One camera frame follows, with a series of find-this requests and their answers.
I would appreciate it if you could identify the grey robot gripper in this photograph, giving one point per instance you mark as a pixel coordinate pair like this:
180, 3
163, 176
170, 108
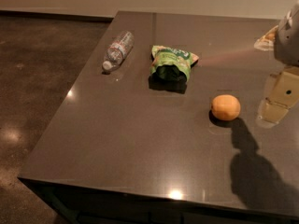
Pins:
288, 41

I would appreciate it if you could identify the orange fruit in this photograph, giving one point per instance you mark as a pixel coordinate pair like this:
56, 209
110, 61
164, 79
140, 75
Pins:
225, 107

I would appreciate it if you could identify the green chip bag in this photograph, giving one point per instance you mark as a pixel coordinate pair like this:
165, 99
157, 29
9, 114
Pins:
172, 64

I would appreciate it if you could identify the clear plastic water bottle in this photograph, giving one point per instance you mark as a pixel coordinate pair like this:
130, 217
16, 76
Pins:
118, 51

